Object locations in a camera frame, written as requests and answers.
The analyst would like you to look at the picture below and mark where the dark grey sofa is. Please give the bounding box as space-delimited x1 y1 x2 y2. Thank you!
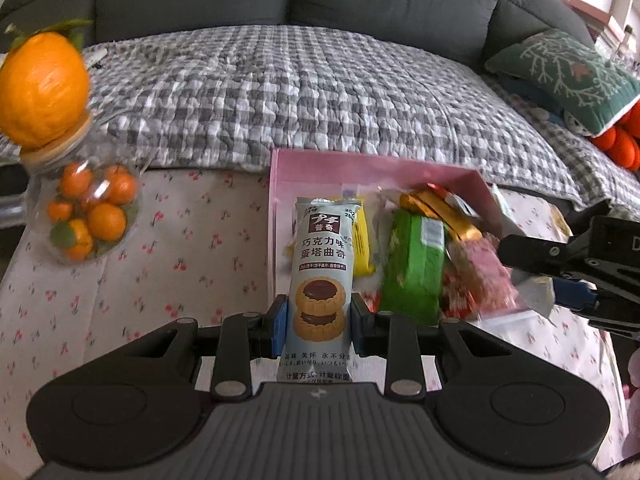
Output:
0 0 596 61

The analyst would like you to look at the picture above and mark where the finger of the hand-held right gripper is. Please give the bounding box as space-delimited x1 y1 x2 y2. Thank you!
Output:
499 232 596 281
550 277 608 318

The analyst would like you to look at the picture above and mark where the gold foil snack packet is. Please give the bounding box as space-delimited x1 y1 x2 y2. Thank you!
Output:
398 187 483 243

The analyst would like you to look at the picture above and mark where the pink speckled clear snack packet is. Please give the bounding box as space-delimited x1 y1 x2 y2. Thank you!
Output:
450 237 521 318

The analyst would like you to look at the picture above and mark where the orange plush toy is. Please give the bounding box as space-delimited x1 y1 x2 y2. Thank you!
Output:
590 107 640 171

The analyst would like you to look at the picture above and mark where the large orange citrus fruit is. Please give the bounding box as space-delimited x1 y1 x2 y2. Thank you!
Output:
0 19 93 151

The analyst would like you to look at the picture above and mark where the clear pale pastry packet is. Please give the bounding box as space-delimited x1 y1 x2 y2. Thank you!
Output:
375 187 401 231

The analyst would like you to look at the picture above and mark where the cherry print cloth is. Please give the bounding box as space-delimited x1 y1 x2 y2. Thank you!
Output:
0 167 631 471

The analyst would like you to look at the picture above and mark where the green snack packet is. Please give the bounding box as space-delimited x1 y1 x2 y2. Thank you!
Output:
377 208 447 328

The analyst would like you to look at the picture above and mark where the white and blue plush toy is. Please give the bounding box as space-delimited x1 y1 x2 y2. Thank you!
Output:
500 77 596 136

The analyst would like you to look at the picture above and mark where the pink object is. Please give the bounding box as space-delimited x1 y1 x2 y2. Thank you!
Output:
622 357 640 401

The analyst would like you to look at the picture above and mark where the cluster of small mandarins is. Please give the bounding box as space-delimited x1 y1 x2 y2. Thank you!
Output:
46 161 140 262

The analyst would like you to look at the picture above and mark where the grey checkered quilted blanket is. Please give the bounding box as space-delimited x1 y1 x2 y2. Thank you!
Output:
0 24 640 211

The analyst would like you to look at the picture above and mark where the green embroidered cushion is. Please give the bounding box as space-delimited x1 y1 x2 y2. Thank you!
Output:
484 27 640 137

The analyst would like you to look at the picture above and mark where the yellow snack packet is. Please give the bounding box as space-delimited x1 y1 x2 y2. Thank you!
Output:
352 206 378 277

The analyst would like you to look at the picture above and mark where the pink cardboard box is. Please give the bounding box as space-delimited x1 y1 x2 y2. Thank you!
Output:
269 148 548 333

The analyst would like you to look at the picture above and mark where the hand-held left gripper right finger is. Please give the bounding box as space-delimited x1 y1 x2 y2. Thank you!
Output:
350 292 526 400

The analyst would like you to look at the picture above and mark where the pale blue cookie packet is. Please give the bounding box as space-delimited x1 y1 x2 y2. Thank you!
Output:
277 196 357 386

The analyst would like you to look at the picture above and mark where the glass teapot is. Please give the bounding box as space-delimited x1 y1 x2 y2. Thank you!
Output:
0 125 143 266

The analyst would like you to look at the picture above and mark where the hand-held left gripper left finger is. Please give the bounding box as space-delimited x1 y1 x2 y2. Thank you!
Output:
112 294 292 400

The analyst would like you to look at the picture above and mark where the wooden teapot lid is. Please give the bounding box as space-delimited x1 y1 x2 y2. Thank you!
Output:
20 114 94 165

